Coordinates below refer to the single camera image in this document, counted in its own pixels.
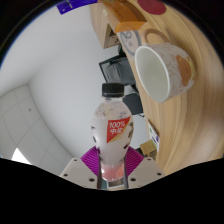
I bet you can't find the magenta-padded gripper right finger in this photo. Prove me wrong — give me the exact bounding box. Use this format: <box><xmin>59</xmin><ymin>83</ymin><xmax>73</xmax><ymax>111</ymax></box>
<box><xmin>123</xmin><ymin>146</ymin><xmax>165</xmax><ymax>190</ymax></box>

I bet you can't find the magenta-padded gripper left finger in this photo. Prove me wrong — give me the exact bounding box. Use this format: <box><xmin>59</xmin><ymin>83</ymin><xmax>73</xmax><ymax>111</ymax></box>
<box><xmin>59</xmin><ymin>146</ymin><xmax>102</xmax><ymax>190</ymax></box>

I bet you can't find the clear drink bottle black cap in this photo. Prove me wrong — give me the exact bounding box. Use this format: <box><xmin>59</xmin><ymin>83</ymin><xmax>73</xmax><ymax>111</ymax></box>
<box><xmin>90</xmin><ymin>82</ymin><xmax>134</xmax><ymax>183</ymax></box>

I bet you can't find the dark and tan carton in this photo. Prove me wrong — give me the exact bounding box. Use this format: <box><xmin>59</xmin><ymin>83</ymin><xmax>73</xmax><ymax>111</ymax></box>
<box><xmin>139</xmin><ymin>139</ymin><xmax>158</xmax><ymax>161</ymax></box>

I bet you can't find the white and green leaflet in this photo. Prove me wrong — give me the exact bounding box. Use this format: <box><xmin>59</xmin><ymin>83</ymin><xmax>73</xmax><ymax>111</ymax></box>
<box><xmin>148</xmin><ymin>121</ymin><xmax>161</xmax><ymax>151</ymax></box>

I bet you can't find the ceiling light panel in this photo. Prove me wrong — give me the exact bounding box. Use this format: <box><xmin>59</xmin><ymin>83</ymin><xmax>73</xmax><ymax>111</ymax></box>
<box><xmin>11</xmin><ymin>147</ymin><xmax>33</xmax><ymax>165</ymax></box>

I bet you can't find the white mug with bear print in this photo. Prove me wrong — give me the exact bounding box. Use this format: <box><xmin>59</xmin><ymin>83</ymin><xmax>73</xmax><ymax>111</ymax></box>
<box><xmin>134</xmin><ymin>28</ymin><xmax>196</xmax><ymax>104</ymax></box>

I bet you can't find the large black mesh office chair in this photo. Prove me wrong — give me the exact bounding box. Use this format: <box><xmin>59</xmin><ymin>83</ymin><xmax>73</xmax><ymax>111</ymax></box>
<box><xmin>98</xmin><ymin>54</ymin><xmax>136</xmax><ymax>88</ymax></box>

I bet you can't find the wooden side desk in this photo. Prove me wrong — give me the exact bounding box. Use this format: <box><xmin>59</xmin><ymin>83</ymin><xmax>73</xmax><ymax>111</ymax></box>
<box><xmin>89</xmin><ymin>3</ymin><xmax>122</xmax><ymax>49</ymax></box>

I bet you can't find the orange cardboard box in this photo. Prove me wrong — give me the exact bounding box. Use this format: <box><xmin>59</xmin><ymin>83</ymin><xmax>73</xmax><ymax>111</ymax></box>
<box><xmin>99</xmin><ymin>0</ymin><xmax>148</xmax><ymax>33</ymax></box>

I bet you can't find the flat round red coaster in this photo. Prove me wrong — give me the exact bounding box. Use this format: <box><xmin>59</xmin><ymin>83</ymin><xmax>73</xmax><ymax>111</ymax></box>
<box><xmin>137</xmin><ymin>0</ymin><xmax>167</xmax><ymax>16</ymax></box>

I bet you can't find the purple pouch package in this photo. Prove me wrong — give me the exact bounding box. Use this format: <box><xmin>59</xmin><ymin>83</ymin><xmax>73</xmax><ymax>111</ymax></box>
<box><xmin>55</xmin><ymin>0</ymin><xmax>99</xmax><ymax>15</ymax></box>

